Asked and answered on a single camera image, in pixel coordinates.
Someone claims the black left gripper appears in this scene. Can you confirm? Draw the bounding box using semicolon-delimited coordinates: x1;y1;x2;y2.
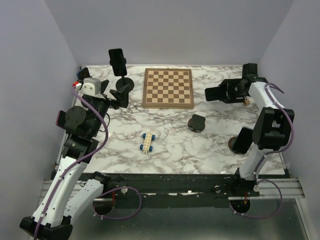
88;79;131;137

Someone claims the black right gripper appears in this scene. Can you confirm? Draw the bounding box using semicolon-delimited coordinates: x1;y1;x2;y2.
219;78;246;104

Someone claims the black phone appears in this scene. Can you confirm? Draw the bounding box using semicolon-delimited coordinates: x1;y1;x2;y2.
108;48;127;77
204;86;227;102

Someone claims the teal phone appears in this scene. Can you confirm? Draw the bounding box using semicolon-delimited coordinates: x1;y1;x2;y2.
232;127;253;155

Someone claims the pink phone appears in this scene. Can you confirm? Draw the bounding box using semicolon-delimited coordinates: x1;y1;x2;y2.
55;110;66;129

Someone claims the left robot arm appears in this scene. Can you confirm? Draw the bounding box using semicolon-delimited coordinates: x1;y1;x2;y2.
19;77;134;240

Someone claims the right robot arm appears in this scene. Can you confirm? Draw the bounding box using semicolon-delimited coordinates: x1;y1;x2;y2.
219;63;295;196

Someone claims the black round phone stand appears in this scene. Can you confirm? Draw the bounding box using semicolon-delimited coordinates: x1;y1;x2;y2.
115;75;135;91

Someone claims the black phone on stand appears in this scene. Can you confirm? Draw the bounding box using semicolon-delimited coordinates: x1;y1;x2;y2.
108;48;127;77

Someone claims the blue phone on stand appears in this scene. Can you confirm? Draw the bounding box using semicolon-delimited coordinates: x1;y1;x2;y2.
76;67;91;81

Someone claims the brown base phone stand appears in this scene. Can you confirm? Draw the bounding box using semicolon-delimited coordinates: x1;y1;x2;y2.
228;136;237;151

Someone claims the wooden chessboard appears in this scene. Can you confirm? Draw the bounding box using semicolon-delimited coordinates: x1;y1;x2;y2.
142;68;195;109

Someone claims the blue white toy block car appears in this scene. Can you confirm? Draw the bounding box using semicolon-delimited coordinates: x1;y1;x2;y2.
139;132;156;154

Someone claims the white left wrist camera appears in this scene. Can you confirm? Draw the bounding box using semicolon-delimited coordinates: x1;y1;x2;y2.
72;77;102;97

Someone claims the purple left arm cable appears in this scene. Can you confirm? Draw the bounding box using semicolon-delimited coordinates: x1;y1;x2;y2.
33;86;142;240

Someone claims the black mounting rail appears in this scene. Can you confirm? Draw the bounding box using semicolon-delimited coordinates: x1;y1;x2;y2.
97;173;260;209

